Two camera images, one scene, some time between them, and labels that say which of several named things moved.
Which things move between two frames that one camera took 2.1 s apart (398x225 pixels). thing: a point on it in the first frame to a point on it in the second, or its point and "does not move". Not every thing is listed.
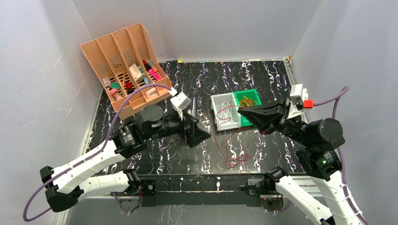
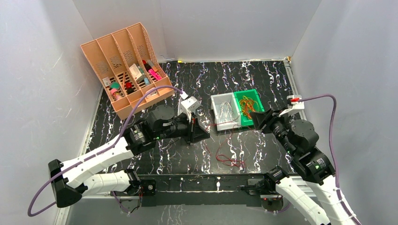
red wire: [233, 133] to [226, 141]
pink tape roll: [116, 93] does not move
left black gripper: [189, 130] does not move
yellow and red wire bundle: [246, 101] does not move
